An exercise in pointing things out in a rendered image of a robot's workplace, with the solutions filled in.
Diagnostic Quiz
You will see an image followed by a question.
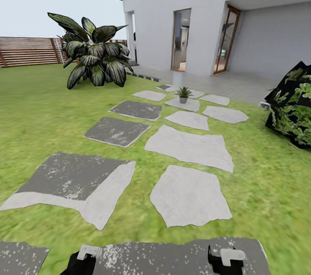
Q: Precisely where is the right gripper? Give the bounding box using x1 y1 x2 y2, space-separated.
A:
208 245 244 275

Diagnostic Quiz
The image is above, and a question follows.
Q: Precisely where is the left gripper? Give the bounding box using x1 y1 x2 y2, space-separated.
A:
67 253 96 275

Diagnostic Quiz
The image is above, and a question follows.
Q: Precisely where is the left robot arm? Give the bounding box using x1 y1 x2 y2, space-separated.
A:
60 244 102 275

